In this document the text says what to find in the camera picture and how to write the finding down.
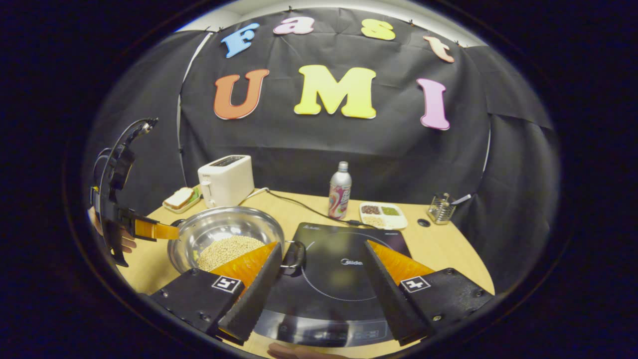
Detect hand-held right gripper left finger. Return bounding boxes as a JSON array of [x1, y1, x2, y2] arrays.
[[150, 242, 283, 347]]

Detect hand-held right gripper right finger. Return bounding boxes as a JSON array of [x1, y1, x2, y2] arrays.
[[361, 239, 495, 347]]

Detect black induction cooktop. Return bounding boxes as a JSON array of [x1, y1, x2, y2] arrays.
[[253, 222, 412, 348]]

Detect stainless steel pot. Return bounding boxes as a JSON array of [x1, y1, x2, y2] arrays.
[[167, 206, 307, 278]]

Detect bread slice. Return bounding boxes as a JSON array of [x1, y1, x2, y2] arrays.
[[164, 187, 195, 210]]

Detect small green plate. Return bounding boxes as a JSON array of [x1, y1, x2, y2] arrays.
[[162, 187, 201, 214]]

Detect heap of soybeans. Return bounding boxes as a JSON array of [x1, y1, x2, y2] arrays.
[[197, 236, 266, 272]]

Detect white divided bean dish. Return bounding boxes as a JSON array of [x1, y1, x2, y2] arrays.
[[359, 201, 408, 230]]

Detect white toaster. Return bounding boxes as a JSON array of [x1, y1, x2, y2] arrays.
[[197, 155, 255, 208]]

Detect silver drink bottle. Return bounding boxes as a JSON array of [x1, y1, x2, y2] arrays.
[[328, 161, 352, 220]]

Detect metal wire utensil holder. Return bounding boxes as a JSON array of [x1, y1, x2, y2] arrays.
[[428, 193, 457, 225]]

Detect power cable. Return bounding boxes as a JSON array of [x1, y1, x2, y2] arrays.
[[242, 187, 379, 229]]

